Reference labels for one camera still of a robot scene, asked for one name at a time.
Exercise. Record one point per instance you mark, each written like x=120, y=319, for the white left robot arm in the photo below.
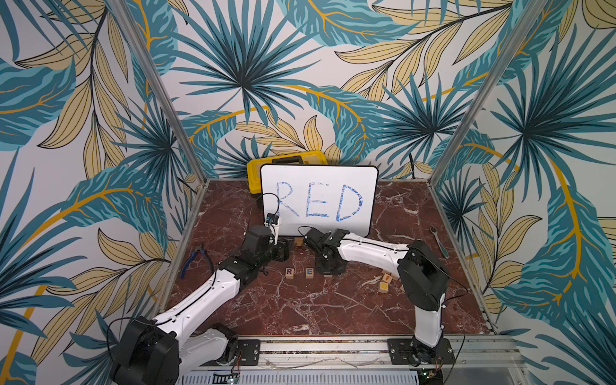
x=162, y=349

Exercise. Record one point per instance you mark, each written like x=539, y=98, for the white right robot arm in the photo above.
x=423, y=277

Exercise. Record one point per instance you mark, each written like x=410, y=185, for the whiteboard with RED text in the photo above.
x=325, y=197

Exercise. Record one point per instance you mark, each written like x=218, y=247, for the aluminium front rail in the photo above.
x=480, y=359

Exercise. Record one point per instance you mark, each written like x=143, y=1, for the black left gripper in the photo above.
x=283, y=249

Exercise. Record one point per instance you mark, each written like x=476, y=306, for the wooden block yellow O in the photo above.
x=383, y=287

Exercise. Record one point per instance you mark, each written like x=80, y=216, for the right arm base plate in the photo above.
x=410, y=351

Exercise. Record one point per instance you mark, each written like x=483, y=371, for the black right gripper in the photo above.
x=317, y=239

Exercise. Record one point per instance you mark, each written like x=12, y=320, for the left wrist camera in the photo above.
x=272, y=223

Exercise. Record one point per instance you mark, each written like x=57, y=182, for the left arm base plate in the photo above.
x=243, y=352

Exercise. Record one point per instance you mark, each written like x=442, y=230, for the teal handled ratchet wrench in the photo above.
x=436, y=236

